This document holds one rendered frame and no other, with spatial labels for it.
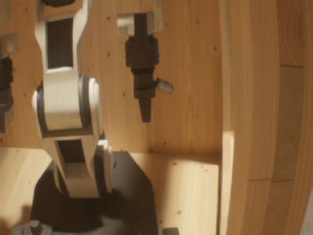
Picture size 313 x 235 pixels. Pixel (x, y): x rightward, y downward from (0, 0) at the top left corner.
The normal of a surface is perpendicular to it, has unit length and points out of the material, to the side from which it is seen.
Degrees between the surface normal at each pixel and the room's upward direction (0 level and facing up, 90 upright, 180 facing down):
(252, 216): 90
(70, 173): 30
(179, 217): 0
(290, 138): 90
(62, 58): 80
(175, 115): 90
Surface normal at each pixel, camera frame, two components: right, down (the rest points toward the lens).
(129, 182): -0.04, -0.87
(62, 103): 0.04, 0.08
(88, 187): 0.08, 0.70
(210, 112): -0.08, 0.48
